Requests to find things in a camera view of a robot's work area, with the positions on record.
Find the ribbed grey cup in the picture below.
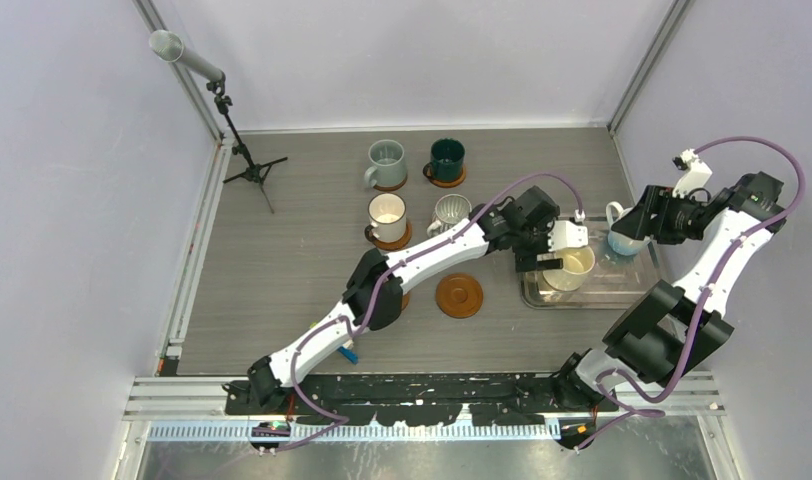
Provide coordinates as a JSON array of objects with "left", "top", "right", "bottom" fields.
[{"left": 426, "top": 194, "right": 472, "bottom": 238}]

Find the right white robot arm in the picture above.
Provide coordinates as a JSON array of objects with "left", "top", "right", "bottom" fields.
[{"left": 551, "top": 172, "right": 785, "bottom": 411}]

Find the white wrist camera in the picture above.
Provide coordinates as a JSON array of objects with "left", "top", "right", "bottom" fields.
[
  {"left": 672, "top": 149, "right": 712, "bottom": 198},
  {"left": 548, "top": 210, "right": 589, "bottom": 254}
]

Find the grey microphone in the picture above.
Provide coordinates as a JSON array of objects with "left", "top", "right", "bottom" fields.
[{"left": 148, "top": 30, "right": 225, "bottom": 82}]

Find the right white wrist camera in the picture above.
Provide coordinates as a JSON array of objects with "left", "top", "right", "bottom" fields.
[{"left": 672, "top": 149, "right": 712, "bottom": 198}]

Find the black microphone tripod stand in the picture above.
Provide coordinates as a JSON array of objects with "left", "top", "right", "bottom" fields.
[{"left": 206, "top": 80, "right": 289, "bottom": 214}]

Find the cream mug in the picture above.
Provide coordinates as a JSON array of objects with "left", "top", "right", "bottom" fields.
[{"left": 542, "top": 246, "right": 596, "bottom": 292}]

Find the dark teal mug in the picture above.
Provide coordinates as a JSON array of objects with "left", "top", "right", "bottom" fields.
[{"left": 423, "top": 138, "right": 466, "bottom": 182}]

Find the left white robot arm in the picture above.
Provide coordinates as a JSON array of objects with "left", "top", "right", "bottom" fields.
[{"left": 223, "top": 186, "right": 560, "bottom": 414}]

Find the white mug blue outside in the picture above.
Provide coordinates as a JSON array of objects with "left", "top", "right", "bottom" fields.
[{"left": 605, "top": 201, "right": 651, "bottom": 257}]

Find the coloured toy brick stack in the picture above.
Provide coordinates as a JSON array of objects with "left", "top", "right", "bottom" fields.
[{"left": 338, "top": 346, "right": 359, "bottom": 365}]

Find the metal tray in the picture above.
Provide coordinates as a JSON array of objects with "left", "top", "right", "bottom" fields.
[{"left": 518, "top": 215, "right": 662, "bottom": 310}]

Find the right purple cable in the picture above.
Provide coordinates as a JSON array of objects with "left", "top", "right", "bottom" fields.
[{"left": 575, "top": 136, "right": 807, "bottom": 454}]

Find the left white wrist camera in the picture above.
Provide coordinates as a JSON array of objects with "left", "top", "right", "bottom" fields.
[{"left": 548, "top": 210, "right": 589, "bottom": 254}]

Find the purple cable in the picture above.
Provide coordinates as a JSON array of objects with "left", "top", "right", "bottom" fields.
[
  {"left": 273, "top": 172, "right": 586, "bottom": 454},
  {"left": 575, "top": 136, "right": 807, "bottom": 454}
]

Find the ribbed clear glass cup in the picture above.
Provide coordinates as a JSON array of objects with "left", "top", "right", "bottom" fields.
[{"left": 364, "top": 193, "right": 407, "bottom": 243}]

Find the aluminium frame rail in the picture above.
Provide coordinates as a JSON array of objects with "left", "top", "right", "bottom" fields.
[{"left": 121, "top": 370, "right": 727, "bottom": 444}]

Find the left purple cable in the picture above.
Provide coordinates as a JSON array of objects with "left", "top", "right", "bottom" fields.
[{"left": 273, "top": 172, "right": 586, "bottom": 454}]

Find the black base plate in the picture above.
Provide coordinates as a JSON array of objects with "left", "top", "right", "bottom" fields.
[{"left": 223, "top": 373, "right": 621, "bottom": 428}]

